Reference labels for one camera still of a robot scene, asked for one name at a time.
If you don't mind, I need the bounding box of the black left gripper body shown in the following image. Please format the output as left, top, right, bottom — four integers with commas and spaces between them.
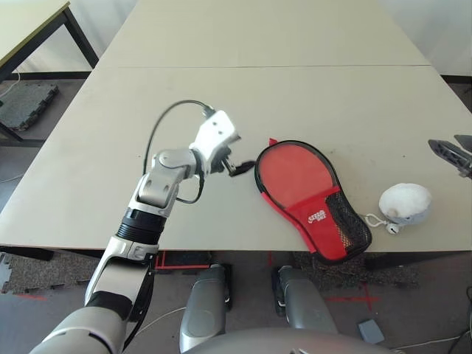
212, 142, 237, 177

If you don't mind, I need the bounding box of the white blue plush keychain toy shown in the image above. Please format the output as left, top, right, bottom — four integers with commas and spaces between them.
378, 183, 433, 237

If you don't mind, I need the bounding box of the black red paddle case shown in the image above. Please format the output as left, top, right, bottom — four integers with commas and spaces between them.
253, 136, 373, 266

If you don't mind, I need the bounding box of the grey robot left leg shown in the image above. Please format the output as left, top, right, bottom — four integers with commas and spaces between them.
179, 263, 234, 350

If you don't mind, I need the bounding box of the grey robot leg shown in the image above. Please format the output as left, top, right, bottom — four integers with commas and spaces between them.
179, 263, 234, 350
271, 265, 339, 333

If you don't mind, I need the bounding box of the grey robot right leg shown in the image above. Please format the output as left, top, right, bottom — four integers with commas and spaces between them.
271, 265, 339, 333

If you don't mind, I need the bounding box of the dark speckled floor mat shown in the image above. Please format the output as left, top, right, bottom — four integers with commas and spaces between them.
293, 250, 420, 289

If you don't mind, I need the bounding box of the grey robot torso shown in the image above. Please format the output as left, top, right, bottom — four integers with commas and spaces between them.
180, 326, 384, 354

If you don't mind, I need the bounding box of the grey floor pedal box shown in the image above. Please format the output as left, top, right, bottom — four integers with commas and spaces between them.
356, 319, 385, 344

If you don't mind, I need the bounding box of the black foam floor mat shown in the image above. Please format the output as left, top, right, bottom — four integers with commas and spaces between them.
0, 83, 60, 132

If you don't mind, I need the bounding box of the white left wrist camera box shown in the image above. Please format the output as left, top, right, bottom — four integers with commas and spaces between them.
190, 109, 241, 174

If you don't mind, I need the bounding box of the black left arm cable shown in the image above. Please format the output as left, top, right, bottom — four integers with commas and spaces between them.
142, 99, 217, 206

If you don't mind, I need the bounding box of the white floor cable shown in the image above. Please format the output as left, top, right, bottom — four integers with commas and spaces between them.
139, 308, 185, 333

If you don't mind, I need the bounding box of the side table black frame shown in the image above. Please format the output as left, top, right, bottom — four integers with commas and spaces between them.
0, 0, 100, 143

